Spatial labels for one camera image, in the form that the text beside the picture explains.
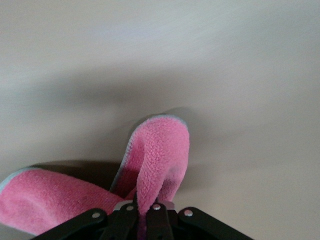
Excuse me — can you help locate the pink cloth with grey edge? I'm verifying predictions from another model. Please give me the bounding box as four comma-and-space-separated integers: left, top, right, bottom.
0, 114, 190, 240

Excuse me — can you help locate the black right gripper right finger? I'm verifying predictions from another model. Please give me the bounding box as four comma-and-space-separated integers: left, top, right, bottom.
145, 202, 255, 240

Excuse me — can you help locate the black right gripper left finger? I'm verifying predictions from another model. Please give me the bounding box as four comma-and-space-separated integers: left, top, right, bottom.
31, 196, 139, 240

